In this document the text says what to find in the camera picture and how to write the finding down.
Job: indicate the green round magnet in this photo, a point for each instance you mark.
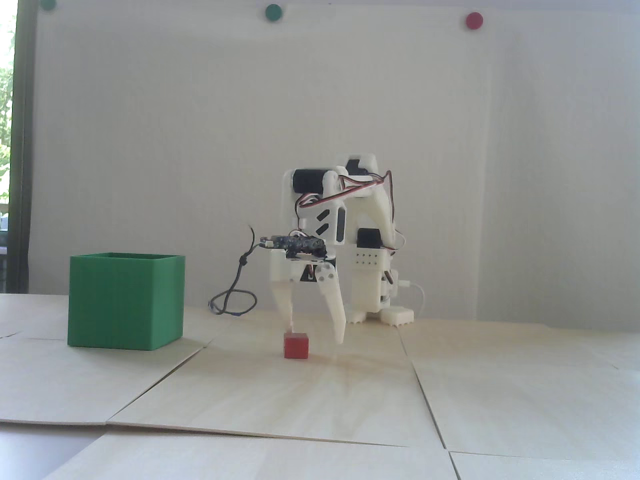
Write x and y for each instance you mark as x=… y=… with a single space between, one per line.
x=48 y=4
x=273 y=12

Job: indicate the red block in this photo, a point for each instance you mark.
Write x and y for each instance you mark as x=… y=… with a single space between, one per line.
x=296 y=346

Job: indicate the black wrist camera board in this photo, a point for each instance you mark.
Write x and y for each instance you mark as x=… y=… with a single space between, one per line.
x=300 y=244

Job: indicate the red round magnet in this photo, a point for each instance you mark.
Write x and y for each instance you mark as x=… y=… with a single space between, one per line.
x=474 y=20

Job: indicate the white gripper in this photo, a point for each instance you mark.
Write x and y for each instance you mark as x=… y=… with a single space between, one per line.
x=326 y=274

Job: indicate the green box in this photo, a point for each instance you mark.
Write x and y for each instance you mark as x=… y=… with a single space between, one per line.
x=125 y=305

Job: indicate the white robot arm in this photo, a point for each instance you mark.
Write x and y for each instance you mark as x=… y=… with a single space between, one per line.
x=380 y=205

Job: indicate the dark window frame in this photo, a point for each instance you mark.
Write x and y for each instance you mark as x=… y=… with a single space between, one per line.
x=22 y=150

